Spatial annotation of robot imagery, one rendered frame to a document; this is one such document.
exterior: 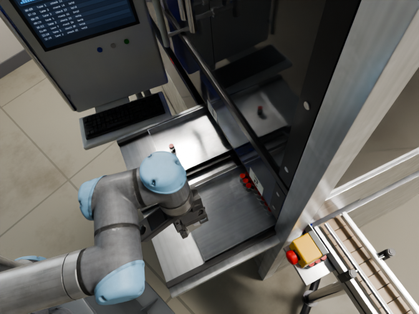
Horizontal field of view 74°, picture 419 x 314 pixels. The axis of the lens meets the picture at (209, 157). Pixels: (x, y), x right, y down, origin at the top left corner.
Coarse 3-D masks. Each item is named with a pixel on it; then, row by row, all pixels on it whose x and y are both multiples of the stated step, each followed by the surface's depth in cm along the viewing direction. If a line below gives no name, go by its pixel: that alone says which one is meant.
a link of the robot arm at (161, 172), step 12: (156, 156) 49; (168, 156) 49; (144, 168) 48; (156, 168) 48; (168, 168) 48; (180, 168) 48; (144, 180) 47; (156, 180) 47; (168, 180) 47; (180, 180) 49; (144, 192) 49; (156, 192) 48; (168, 192) 49; (180, 192) 51; (168, 204) 53; (180, 204) 55
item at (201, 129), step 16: (192, 112) 124; (208, 112) 127; (160, 128) 123; (176, 128) 124; (192, 128) 123; (208, 128) 122; (160, 144) 120; (176, 144) 119; (192, 144) 119; (208, 144) 118; (224, 144) 117; (192, 160) 115; (208, 160) 111
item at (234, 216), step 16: (224, 176) 109; (208, 192) 107; (224, 192) 106; (240, 192) 106; (208, 208) 103; (224, 208) 103; (240, 208) 102; (256, 208) 102; (208, 224) 100; (224, 224) 100; (240, 224) 99; (256, 224) 99; (272, 224) 95; (208, 240) 97; (224, 240) 97; (240, 240) 96; (208, 256) 94
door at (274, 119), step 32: (224, 0) 60; (256, 0) 48; (288, 0) 40; (320, 0) 35; (224, 32) 67; (256, 32) 53; (288, 32) 44; (224, 64) 77; (256, 64) 59; (288, 64) 47; (256, 96) 65; (288, 96) 52; (256, 128) 74; (288, 128) 57
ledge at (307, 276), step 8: (288, 248) 94; (296, 264) 91; (320, 264) 90; (328, 264) 90; (304, 272) 90; (312, 272) 89; (320, 272) 89; (328, 272) 89; (304, 280) 88; (312, 280) 88
